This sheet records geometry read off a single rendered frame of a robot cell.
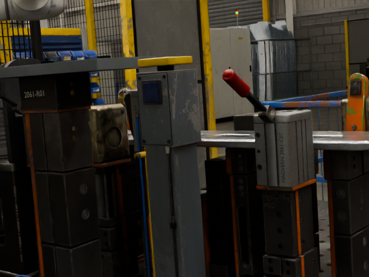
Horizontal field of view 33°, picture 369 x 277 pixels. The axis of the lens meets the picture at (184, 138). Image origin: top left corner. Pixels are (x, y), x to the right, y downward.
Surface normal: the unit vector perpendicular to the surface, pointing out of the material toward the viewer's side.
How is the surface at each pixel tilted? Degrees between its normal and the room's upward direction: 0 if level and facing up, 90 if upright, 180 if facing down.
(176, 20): 90
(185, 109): 90
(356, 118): 78
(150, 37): 91
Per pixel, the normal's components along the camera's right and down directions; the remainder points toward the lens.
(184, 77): 0.78, 0.01
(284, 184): -0.62, 0.13
